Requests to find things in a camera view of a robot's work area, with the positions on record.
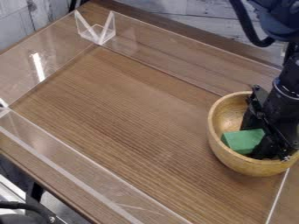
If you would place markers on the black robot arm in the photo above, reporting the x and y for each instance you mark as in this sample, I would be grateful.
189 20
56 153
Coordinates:
278 21

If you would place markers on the brown wooden bowl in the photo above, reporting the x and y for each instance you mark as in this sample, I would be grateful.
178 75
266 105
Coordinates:
224 118

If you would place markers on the black metal table leg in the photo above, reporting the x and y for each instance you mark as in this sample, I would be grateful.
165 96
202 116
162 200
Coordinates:
36 192

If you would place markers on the clear acrylic barrier wall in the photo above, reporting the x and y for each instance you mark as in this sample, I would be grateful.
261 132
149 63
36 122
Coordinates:
104 122

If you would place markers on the green rectangular block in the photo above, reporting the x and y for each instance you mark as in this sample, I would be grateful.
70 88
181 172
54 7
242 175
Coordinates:
242 141

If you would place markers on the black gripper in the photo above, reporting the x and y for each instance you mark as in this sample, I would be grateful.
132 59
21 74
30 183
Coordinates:
272 111

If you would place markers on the clear acrylic corner bracket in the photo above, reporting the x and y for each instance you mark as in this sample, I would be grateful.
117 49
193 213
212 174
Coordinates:
98 34

